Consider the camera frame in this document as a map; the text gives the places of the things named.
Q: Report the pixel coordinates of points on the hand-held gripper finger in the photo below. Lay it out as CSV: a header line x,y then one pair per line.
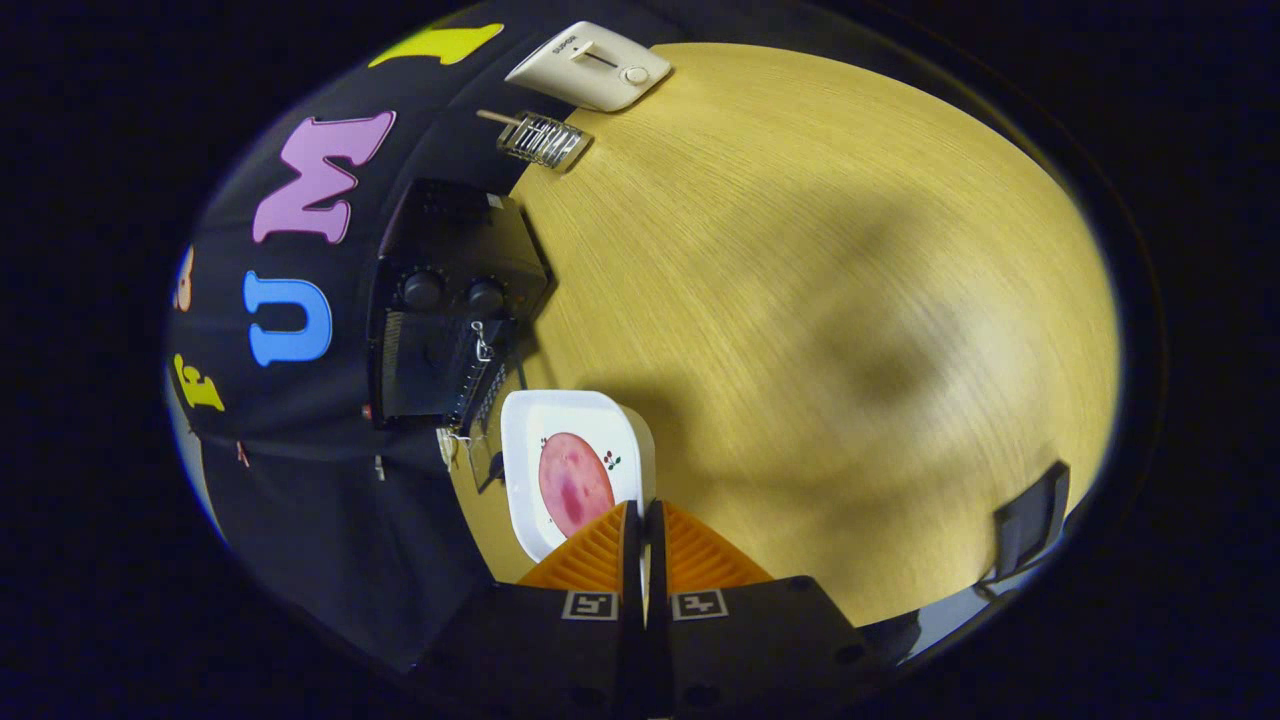
x,y
656,570
634,570

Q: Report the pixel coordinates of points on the pink round ham slice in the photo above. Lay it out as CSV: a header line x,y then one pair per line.
x,y
572,485

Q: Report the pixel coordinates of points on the white square dish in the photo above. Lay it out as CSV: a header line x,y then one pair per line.
x,y
525,420

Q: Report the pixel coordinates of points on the black toaster oven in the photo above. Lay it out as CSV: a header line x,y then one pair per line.
x,y
450,240

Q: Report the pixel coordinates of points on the white bread toaster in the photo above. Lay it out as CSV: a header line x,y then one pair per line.
x,y
590,70

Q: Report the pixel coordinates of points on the black backdrop cloth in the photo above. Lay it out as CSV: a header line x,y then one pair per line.
x,y
330,520

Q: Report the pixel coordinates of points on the dark flat object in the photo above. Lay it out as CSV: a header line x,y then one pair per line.
x,y
1030,520

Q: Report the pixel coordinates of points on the glass jar with stick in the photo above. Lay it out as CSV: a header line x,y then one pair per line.
x,y
545,140

